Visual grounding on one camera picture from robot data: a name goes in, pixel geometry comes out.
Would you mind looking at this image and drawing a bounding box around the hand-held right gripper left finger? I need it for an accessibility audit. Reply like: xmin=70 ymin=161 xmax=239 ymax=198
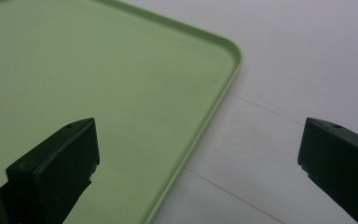
xmin=0 ymin=117 xmax=101 ymax=224

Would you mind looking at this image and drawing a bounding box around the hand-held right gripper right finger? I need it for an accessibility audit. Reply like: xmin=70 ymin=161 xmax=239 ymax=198
xmin=297 ymin=117 xmax=358 ymax=224

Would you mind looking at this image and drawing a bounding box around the green plastic tray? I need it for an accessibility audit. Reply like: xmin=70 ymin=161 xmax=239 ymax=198
xmin=0 ymin=0 xmax=243 ymax=224

